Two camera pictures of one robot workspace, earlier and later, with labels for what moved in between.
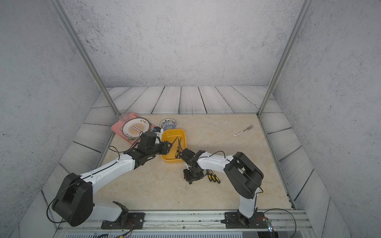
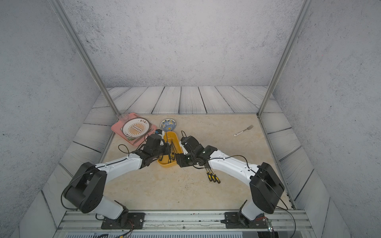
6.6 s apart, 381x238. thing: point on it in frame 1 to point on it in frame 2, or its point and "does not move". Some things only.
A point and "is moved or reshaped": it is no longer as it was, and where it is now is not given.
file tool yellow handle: x=214 y=177 does not move
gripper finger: x=210 y=176 does not move
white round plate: x=132 y=128 does not move
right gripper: x=189 y=179 to x=180 y=156
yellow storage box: x=177 y=137 is moved or reshaped
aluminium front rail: x=292 y=220 does not move
